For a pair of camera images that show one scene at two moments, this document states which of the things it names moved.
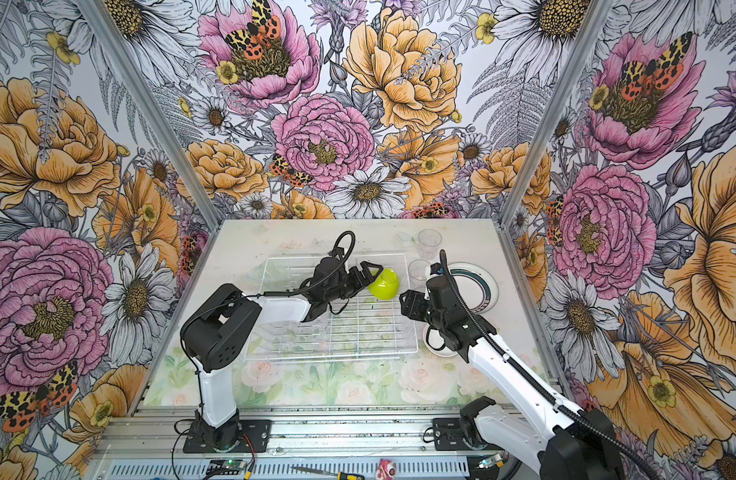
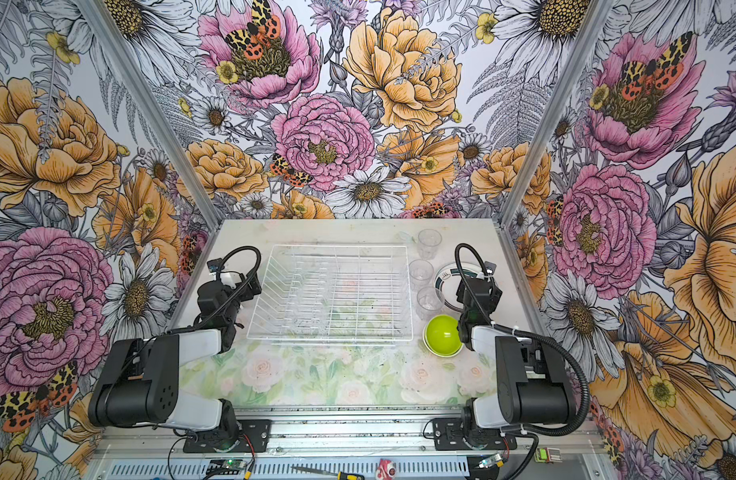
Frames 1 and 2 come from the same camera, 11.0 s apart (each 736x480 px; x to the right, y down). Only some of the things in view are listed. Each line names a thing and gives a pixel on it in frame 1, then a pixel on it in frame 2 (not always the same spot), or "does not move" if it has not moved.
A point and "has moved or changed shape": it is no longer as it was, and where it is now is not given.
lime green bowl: x=386 y=284 has moved or changed shape
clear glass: x=419 y=272 does not move
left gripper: x=361 y=282 to x=249 y=293
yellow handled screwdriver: x=338 y=475 does not move
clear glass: x=428 y=241 does not move
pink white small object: x=386 y=470 does not move
